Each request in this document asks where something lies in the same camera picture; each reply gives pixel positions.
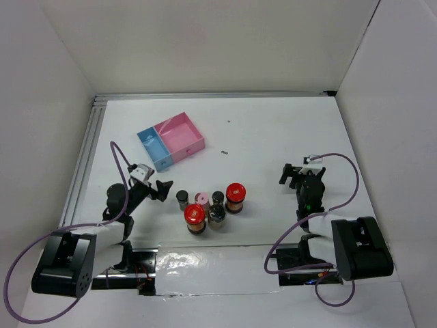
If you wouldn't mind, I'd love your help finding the aluminium rail back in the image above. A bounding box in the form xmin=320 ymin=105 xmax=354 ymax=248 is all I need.
xmin=95 ymin=90 xmax=337 ymax=102

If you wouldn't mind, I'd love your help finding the blue drawer box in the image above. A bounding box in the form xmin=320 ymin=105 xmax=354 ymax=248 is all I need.
xmin=137 ymin=127 xmax=173 ymax=172

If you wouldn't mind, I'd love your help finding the red-cap jar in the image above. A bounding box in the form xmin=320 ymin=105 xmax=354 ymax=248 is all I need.
xmin=184 ymin=204 xmax=206 ymax=235
xmin=225 ymin=182 xmax=246 ymax=214

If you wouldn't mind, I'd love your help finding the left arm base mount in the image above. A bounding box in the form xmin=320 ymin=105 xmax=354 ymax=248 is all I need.
xmin=91 ymin=241 xmax=158 ymax=296

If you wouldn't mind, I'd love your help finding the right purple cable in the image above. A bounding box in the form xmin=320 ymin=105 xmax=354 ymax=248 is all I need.
xmin=264 ymin=152 xmax=361 ymax=307

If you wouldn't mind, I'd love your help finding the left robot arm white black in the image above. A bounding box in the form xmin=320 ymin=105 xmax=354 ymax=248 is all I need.
xmin=31 ymin=180 xmax=173 ymax=299

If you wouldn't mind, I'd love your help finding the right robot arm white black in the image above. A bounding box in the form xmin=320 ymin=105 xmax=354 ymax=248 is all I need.
xmin=279 ymin=163 xmax=394 ymax=281

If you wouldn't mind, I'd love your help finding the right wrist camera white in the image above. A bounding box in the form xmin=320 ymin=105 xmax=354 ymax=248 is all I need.
xmin=300 ymin=154 xmax=324 ymax=175

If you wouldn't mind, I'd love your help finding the pink-cap spice bottle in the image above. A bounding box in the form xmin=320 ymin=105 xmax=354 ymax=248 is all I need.
xmin=195 ymin=192 xmax=210 ymax=213

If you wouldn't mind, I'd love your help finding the white taped front cover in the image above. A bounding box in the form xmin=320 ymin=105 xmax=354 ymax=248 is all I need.
xmin=155 ymin=246 xmax=282 ymax=296

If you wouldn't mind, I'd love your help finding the purple cable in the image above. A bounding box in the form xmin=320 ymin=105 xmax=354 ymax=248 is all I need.
xmin=264 ymin=152 xmax=361 ymax=307
xmin=3 ymin=141 xmax=132 ymax=325

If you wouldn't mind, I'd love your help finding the pink drawer box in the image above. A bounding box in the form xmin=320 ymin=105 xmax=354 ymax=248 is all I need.
xmin=154 ymin=112 xmax=206 ymax=163

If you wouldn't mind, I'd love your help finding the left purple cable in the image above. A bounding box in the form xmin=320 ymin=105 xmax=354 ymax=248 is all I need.
xmin=3 ymin=141 xmax=132 ymax=325

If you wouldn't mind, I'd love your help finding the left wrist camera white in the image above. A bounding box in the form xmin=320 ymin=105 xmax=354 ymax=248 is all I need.
xmin=128 ymin=164 xmax=155 ymax=185

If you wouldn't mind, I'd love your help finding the black-cap spice bottle rear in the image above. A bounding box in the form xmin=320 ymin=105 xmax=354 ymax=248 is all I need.
xmin=212 ymin=191 xmax=225 ymax=206

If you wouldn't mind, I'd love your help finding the black-cap spice bottle front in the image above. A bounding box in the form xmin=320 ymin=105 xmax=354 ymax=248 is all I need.
xmin=208 ymin=204 xmax=226 ymax=230

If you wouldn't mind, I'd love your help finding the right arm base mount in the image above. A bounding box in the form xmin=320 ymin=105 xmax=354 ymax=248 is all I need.
xmin=272 ymin=234 xmax=343 ymax=287

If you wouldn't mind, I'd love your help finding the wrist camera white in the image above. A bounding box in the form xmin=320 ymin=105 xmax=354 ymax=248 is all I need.
xmin=128 ymin=164 xmax=155 ymax=185
xmin=300 ymin=154 xmax=324 ymax=175

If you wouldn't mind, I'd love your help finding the small black-cap spice bottle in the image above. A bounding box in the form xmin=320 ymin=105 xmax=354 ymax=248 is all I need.
xmin=176 ymin=190 xmax=189 ymax=211

